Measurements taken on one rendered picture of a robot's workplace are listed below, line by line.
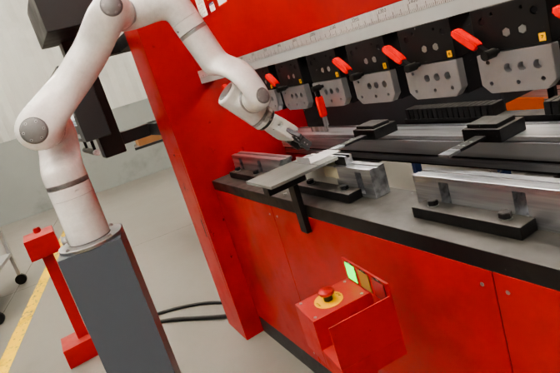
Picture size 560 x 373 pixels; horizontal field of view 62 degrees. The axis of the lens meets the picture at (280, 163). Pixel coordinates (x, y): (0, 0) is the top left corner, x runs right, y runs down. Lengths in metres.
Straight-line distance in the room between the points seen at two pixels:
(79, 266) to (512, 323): 1.11
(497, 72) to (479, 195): 0.30
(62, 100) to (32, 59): 7.36
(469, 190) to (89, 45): 1.06
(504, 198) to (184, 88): 1.59
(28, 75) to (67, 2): 6.40
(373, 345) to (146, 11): 1.08
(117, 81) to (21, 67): 1.48
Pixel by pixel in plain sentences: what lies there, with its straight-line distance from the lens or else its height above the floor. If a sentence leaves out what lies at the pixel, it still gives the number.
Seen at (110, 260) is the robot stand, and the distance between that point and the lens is 1.47.
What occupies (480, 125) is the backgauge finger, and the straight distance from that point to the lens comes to 1.38.
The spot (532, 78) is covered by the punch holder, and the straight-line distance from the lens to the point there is 0.97.
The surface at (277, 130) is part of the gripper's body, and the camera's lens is 1.47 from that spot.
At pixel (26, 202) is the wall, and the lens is 8.96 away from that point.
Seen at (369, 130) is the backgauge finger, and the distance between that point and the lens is 1.70.
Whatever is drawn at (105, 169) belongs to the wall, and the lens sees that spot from 8.73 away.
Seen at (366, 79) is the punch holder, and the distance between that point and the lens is 1.27.
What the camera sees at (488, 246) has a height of 0.87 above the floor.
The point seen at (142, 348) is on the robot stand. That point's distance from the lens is 1.58.
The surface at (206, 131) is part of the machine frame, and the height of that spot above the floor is 1.12.
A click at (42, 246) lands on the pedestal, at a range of 2.95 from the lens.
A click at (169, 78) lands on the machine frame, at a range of 2.28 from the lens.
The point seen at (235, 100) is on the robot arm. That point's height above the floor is 1.28.
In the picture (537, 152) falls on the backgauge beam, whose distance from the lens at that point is 1.37.
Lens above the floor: 1.37
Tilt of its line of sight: 13 degrees down
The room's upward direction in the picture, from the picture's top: 17 degrees counter-clockwise
